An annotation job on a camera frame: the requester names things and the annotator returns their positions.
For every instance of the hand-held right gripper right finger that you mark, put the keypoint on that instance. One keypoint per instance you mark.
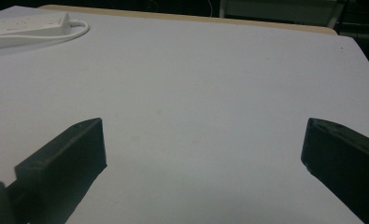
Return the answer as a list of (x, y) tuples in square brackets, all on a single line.
[(344, 155)]

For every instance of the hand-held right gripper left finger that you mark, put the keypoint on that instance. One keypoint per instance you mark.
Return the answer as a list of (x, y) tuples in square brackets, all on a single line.
[(70, 155)]

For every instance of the white power strip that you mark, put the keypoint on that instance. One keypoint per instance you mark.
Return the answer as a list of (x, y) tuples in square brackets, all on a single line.
[(26, 24), (63, 35)]

